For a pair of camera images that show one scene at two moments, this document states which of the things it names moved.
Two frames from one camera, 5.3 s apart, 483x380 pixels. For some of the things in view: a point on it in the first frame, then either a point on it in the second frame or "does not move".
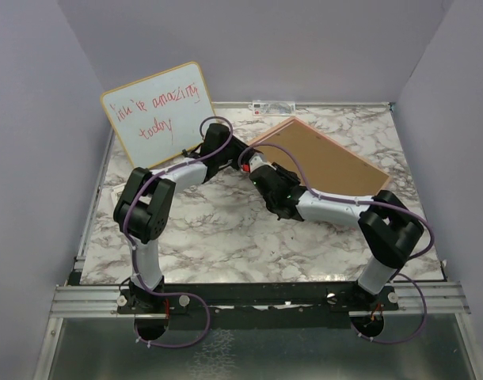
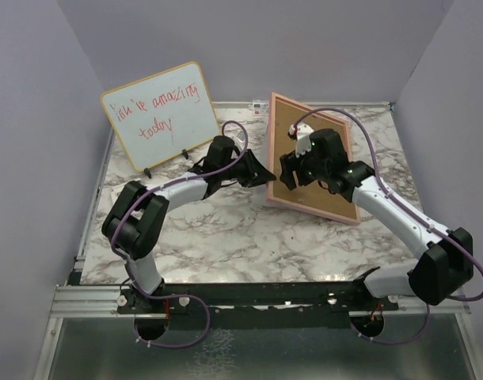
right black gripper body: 290,180 to 317,169
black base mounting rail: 257,305 does not move
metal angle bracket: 116,193 does not move
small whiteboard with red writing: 158,116 does not move
